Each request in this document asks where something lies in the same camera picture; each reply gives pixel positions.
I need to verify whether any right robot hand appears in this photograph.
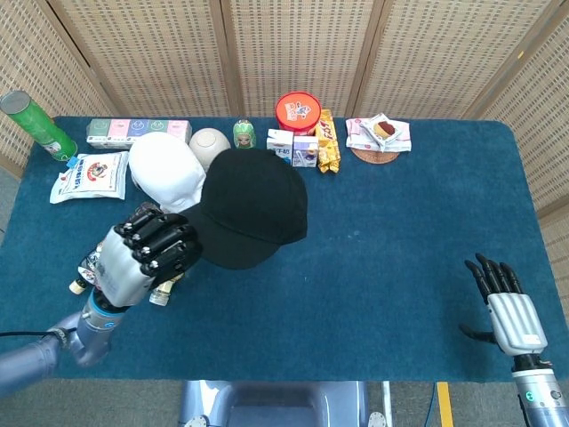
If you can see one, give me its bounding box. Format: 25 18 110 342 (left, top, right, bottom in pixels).
459 253 549 357

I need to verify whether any black baseball cap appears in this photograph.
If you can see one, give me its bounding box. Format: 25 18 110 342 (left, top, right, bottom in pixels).
179 148 309 271

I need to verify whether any woven round coaster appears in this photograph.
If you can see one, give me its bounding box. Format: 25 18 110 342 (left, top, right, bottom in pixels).
349 145 402 166

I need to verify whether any pastel tissue multipack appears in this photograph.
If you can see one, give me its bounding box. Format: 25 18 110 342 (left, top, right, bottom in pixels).
85 117 194 149

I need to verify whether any dark drink bottle red label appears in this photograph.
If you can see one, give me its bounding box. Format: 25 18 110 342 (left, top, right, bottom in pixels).
68 242 106 296

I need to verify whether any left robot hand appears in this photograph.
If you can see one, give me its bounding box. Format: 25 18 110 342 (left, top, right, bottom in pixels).
92 202 204 309

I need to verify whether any white blue milk carton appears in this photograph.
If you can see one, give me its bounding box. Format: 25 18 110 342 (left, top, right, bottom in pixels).
266 128 296 163

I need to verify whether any green chips can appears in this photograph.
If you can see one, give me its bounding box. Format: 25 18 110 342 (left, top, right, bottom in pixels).
0 89 79 163

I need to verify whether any gold snack packet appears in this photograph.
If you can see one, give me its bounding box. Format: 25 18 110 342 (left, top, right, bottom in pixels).
315 109 343 175

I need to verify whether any beige round bowl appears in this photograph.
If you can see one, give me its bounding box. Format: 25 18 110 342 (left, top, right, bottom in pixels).
188 126 232 173

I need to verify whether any white pink snack packet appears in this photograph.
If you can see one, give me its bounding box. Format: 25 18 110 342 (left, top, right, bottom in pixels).
345 117 413 154

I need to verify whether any yellow tea bottle white cap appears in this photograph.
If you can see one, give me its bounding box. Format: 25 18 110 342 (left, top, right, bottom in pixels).
148 274 184 308

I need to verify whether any white snack bag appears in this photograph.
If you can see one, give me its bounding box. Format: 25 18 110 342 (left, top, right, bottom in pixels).
49 150 131 205

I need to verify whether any red lidded tub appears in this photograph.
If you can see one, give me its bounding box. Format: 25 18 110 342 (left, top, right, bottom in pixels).
274 91 324 137

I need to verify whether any purple drink carton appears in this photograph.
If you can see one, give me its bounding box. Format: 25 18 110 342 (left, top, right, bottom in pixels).
292 134 320 169

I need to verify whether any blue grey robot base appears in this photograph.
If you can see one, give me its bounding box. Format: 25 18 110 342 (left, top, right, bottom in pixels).
177 379 371 427

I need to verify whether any yellow floor tape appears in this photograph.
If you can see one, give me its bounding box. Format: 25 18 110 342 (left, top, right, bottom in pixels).
437 381 455 427

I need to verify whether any clear wrapped pastry packet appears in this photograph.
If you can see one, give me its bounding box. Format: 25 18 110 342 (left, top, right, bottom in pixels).
360 113 404 153

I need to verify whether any blue table cloth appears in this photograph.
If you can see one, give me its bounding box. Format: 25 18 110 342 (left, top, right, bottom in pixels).
0 115 569 384

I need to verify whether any black cable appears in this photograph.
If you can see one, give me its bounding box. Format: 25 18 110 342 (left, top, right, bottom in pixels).
0 327 70 340

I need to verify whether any green matryoshka doll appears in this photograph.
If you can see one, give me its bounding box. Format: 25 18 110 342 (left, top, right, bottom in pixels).
232 117 260 151

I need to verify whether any white mannequin head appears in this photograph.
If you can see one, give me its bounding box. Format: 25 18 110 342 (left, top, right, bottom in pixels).
128 131 208 215

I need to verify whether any wicker folding screen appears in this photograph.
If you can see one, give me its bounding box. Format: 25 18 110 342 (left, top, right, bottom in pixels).
0 0 569 294

